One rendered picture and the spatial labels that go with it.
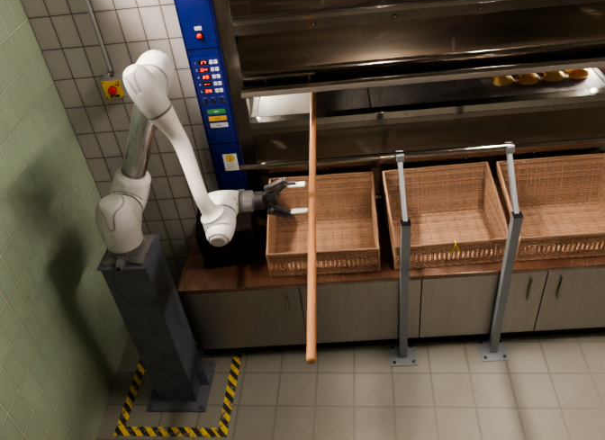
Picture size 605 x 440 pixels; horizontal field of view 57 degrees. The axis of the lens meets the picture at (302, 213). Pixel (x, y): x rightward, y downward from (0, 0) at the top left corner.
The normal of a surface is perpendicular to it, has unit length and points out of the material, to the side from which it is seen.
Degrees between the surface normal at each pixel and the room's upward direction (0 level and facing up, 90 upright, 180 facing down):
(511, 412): 0
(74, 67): 90
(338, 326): 90
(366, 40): 70
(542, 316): 90
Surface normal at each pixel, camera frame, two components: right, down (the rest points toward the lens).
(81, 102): 0.00, 0.63
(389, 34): -0.04, 0.33
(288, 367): -0.10, -0.77
